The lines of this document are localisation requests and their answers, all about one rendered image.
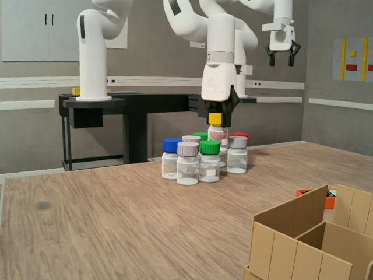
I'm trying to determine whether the open brown cardboard box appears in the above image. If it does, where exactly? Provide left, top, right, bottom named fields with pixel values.
left=242, top=184, right=373, bottom=280

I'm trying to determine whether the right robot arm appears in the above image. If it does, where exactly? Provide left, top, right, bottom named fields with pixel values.
left=76, top=0, right=253, bottom=101

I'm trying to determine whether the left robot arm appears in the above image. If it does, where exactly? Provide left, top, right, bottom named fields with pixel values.
left=199, top=0, right=294, bottom=98

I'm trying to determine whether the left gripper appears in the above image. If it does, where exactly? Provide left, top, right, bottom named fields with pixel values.
left=265, top=25, right=301, bottom=67

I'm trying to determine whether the orange digital multimeter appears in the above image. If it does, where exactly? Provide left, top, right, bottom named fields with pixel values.
left=296, top=189, right=336, bottom=209

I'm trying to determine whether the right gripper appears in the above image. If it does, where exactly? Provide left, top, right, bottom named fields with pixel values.
left=201, top=62, right=240, bottom=128

